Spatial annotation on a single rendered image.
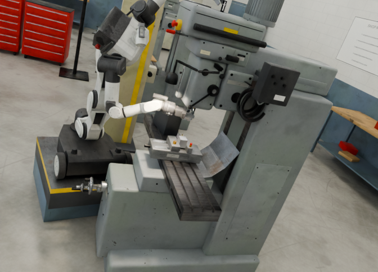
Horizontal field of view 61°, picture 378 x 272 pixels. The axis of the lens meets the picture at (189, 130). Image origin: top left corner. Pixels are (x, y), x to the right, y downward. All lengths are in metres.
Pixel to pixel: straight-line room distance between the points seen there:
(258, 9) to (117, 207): 1.49
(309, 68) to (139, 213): 1.47
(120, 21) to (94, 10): 8.80
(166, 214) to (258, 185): 0.67
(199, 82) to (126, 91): 1.98
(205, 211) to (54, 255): 1.27
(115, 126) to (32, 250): 1.84
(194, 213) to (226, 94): 0.74
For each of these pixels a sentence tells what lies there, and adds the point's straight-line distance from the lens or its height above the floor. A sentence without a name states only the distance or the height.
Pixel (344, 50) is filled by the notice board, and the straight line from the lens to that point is 7.21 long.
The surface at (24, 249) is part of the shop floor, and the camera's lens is 2.71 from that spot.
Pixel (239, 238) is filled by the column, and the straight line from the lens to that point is 2.64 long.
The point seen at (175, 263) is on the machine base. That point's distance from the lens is 2.51.
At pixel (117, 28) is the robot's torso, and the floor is 1.62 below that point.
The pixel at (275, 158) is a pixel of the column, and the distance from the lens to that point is 2.29.
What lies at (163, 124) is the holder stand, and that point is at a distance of 2.47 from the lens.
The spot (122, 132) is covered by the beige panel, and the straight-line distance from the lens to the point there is 4.04.
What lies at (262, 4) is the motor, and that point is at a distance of 2.01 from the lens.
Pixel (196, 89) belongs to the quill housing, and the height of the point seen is 1.44.
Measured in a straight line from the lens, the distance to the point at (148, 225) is 2.36.
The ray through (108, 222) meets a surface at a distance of 2.28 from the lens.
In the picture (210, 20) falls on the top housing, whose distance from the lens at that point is 1.84.
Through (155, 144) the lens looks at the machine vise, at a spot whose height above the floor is 0.99.
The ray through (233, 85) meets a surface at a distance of 2.01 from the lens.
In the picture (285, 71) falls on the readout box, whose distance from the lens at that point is 1.84.
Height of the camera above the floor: 1.96
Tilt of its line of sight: 23 degrees down
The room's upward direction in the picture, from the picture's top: 18 degrees clockwise
